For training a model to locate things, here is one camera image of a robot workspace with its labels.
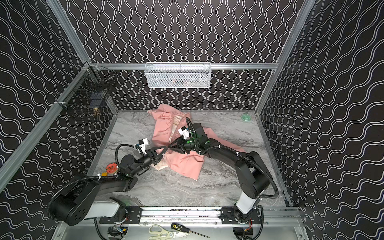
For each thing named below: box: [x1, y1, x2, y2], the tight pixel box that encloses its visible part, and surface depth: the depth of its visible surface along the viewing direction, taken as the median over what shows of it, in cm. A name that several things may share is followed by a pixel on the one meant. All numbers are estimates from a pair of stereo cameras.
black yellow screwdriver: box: [170, 222, 211, 239], surface depth 71 cm
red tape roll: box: [106, 162, 119, 176], surface depth 90 cm
